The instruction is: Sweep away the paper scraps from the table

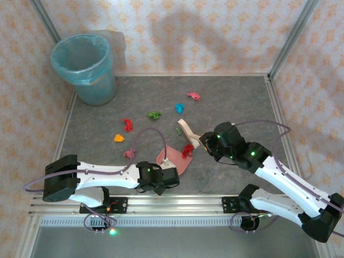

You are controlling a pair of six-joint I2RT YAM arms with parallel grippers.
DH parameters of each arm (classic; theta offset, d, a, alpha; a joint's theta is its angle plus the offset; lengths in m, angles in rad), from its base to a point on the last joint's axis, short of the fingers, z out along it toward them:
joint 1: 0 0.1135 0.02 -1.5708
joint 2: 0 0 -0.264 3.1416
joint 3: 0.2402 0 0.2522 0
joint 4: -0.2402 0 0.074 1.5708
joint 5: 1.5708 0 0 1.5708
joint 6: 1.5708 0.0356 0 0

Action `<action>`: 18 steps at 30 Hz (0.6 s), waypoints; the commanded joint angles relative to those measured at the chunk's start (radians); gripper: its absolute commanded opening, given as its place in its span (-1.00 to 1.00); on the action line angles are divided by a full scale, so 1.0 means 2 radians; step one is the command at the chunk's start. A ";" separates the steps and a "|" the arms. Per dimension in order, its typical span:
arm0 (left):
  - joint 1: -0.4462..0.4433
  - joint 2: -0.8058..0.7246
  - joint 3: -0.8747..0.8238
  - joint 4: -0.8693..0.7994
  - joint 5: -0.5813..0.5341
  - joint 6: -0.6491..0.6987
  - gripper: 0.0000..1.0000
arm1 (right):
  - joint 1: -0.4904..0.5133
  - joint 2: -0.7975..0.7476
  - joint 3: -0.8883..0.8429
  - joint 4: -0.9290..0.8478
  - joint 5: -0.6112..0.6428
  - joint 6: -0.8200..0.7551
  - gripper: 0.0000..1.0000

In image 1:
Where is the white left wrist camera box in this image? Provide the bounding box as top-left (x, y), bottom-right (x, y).
top-left (160, 158), bottom-right (175, 170)

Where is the round waste bin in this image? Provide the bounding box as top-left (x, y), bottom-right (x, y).
top-left (50, 34), bottom-right (118, 106)

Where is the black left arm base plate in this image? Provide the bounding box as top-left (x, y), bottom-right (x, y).
top-left (79, 197), bottom-right (128, 214)

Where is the grey slotted cable duct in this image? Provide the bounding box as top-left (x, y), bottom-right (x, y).
top-left (40, 217), bottom-right (269, 227)

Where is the cream hand brush red tip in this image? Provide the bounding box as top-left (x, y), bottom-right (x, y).
top-left (177, 119), bottom-right (207, 150)

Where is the aluminium table side rail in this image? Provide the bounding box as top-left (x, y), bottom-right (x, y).
top-left (42, 91), bottom-right (77, 195)
top-left (264, 76), bottom-right (307, 194)

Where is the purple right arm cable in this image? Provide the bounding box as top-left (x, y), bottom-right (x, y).
top-left (231, 120), bottom-right (344, 238)

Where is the aluminium table back rail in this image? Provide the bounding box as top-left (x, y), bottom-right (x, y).
top-left (115, 72), bottom-right (269, 78)

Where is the pink plastic dustpan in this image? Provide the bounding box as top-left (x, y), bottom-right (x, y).
top-left (156, 144), bottom-right (193, 176)

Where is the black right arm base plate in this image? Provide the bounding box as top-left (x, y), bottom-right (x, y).
top-left (220, 196), bottom-right (271, 214)

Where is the blue plastic bin liner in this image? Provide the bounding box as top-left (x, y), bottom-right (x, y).
top-left (50, 34), bottom-right (113, 87)

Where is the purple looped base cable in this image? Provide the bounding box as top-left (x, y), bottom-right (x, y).
top-left (230, 211), bottom-right (269, 233)
top-left (83, 206), bottom-right (122, 232)

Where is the aluminium frame post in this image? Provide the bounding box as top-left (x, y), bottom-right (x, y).
top-left (268, 0), bottom-right (320, 78)
top-left (29, 0), bottom-right (62, 44)

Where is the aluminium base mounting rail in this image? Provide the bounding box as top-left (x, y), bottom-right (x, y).
top-left (28, 195), bottom-right (323, 216)

